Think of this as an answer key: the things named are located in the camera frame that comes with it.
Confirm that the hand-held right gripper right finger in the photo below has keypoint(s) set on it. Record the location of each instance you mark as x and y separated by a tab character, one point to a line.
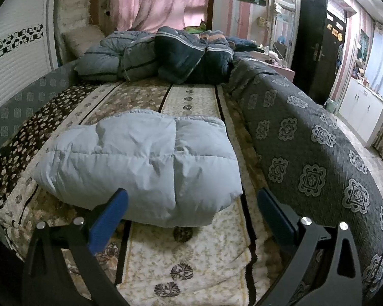
271	212

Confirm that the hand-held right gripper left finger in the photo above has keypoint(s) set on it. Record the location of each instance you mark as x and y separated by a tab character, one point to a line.
108	216

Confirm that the light blue down jacket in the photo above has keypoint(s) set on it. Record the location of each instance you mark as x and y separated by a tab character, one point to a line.
140	159

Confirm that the beige floral striped blanket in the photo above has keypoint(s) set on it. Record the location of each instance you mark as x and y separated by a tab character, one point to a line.
191	255

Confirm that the dark brown floral fleece blanket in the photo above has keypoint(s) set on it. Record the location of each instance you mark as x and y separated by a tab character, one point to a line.
35	127

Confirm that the green waste bin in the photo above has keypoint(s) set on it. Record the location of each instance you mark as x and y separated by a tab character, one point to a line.
331	105

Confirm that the white cabinet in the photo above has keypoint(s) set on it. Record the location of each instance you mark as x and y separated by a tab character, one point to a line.
360	108

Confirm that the pink bedside table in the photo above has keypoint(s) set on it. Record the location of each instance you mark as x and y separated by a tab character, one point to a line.
284	68

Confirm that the white sliding wardrobe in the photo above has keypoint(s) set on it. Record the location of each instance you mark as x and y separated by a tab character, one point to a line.
19	79

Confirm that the dark blue striped quilt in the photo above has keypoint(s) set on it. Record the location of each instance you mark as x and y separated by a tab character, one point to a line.
185	57

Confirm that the black door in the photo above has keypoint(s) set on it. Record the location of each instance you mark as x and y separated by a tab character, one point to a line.
312	38

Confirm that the beige pillow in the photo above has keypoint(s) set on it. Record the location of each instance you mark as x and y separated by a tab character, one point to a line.
83	40

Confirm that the white framed mirror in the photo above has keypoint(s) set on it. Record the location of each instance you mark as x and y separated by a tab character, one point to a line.
284	22

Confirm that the green fabric item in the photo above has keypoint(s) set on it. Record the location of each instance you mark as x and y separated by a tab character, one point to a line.
196	28

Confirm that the white folded bedding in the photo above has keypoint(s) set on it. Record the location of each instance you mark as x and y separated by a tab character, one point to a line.
71	9

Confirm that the pink curtain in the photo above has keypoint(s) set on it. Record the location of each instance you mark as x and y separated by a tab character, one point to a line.
159	0

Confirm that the small wall picture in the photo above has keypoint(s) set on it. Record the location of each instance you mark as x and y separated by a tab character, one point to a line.
364	43

